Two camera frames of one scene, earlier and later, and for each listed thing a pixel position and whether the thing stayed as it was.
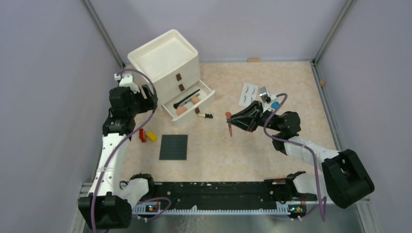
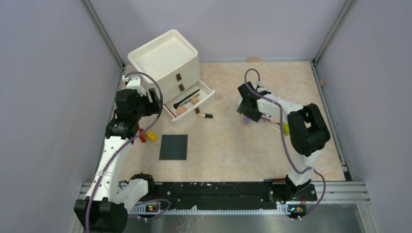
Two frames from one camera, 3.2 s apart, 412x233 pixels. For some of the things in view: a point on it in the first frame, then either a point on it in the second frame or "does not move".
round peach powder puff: [180, 110] does not move
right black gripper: [250, 118] -> [242, 109]
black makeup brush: [176, 106] does not move
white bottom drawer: [185, 99] does not move
